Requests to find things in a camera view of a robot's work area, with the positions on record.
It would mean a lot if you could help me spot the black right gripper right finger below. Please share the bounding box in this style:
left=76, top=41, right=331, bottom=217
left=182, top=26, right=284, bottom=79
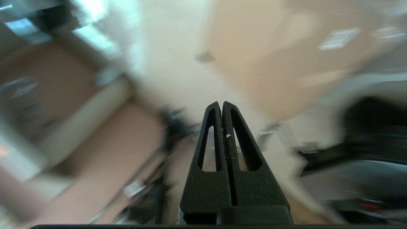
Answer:
left=222, top=101, right=293, bottom=225

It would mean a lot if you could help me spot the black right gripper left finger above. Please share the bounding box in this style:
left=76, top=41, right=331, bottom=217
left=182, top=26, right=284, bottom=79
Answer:
left=178, top=101, right=239, bottom=225

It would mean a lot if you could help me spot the brown cardboard shoe box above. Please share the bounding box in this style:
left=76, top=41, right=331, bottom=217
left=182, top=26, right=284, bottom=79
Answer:
left=203, top=0, right=407, bottom=123

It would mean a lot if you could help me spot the black grey robot base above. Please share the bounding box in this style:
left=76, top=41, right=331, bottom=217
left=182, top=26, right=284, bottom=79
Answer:
left=299, top=95, right=407, bottom=225

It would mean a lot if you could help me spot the brown plastic wrapped furniture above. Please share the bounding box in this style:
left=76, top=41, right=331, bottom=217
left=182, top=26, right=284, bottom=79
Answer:
left=0, top=41, right=167, bottom=225

